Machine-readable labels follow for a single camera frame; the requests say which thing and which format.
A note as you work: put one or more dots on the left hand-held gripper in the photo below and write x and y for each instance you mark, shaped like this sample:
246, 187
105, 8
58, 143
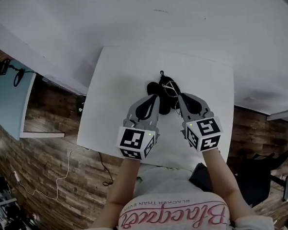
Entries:
132, 140

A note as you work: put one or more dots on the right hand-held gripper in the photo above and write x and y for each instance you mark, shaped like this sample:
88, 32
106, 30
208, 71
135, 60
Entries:
208, 132

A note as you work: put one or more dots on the black object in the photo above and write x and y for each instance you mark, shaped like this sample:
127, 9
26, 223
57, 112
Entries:
154, 87

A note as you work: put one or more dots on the person's left forearm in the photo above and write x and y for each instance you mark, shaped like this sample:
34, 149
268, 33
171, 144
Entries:
124, 186

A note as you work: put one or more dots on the person's right forearm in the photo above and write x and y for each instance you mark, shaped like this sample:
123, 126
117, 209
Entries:
221, 180

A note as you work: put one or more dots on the black pouch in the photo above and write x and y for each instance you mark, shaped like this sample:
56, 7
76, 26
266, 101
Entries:
201, 177

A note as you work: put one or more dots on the person's grey printed shirt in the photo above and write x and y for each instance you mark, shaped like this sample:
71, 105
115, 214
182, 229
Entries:
168, 190

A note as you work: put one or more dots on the black mesh office chair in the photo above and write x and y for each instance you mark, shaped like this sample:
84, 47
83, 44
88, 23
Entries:
257, 178

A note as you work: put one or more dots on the pale blue table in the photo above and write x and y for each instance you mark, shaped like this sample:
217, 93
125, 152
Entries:
12, 105

